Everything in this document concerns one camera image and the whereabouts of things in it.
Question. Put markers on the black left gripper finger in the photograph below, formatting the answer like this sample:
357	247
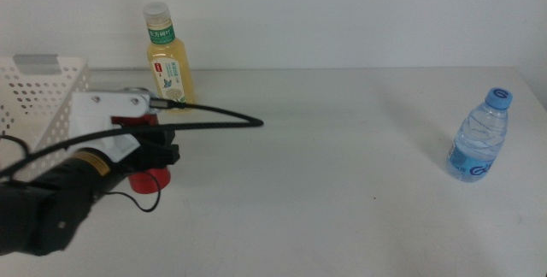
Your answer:
162	153

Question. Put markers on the red cola can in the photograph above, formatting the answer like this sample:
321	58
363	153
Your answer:
149	181

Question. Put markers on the yellow tea bottle green label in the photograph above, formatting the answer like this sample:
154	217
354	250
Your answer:
168	54

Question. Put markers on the clear water bottle blue cap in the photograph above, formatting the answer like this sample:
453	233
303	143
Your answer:
478	140

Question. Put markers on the white perforated plastic basket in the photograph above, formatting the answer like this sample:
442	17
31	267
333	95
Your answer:
38	93

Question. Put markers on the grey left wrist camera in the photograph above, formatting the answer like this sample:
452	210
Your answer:
159	104

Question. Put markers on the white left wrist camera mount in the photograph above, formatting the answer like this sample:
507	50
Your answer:
98	106

